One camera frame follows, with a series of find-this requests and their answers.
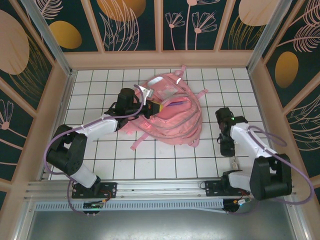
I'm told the purple pen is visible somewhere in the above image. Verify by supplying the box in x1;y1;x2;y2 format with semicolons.
166;99;186;108

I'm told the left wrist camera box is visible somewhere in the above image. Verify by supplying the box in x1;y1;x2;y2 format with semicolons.
138;85;155;100

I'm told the grey slotted cable duct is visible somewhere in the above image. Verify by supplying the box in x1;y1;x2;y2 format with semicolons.
34;199;226;214

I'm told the grey metal sheet panel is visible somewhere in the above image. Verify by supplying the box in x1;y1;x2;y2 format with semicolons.
24;209;301;240

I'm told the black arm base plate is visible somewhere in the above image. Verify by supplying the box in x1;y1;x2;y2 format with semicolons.
71;181;118;200
204;179;251;197

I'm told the aluminium side rail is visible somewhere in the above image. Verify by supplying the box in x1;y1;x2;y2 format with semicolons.
38;70;77;181

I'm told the small controller board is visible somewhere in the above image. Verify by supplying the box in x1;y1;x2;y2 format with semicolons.
223;198;252;214
82;200;105;210

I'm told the aluminium mounting rail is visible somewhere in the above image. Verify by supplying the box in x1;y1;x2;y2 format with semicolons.
23;176;298;201

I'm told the aluminium frame post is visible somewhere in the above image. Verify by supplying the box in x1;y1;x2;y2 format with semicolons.
20;0;78;76
245;0;289;73

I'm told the pink backpack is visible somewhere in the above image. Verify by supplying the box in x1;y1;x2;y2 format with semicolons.
116;64;210;152

